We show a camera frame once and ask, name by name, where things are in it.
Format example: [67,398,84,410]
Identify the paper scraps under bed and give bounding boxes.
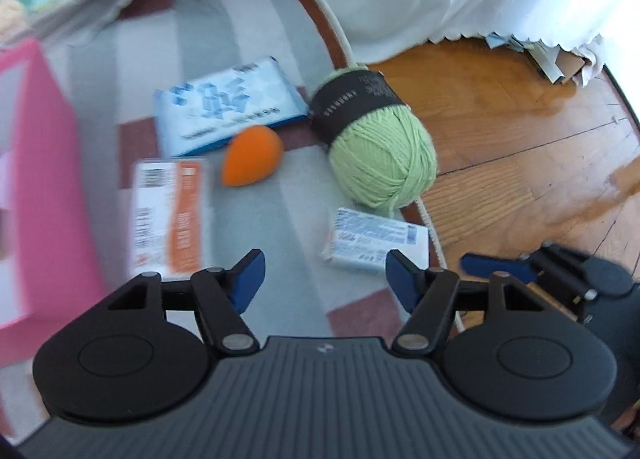
[485,33,587,84]

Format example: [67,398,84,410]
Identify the white wet wipes pack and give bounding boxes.
[322,208,430,273]

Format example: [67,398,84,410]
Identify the orange white floss box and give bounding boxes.
[129,158,213,280]

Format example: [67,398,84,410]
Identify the blue tissue pack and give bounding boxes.
[154,57,307,158]

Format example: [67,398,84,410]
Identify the pink cardboard storage box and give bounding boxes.
[1,40,105,366]

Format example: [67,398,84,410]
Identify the green yarn ball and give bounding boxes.
[308,66,438,213]

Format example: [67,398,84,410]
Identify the orange makeup sponge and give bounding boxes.
[221,125,284,187]

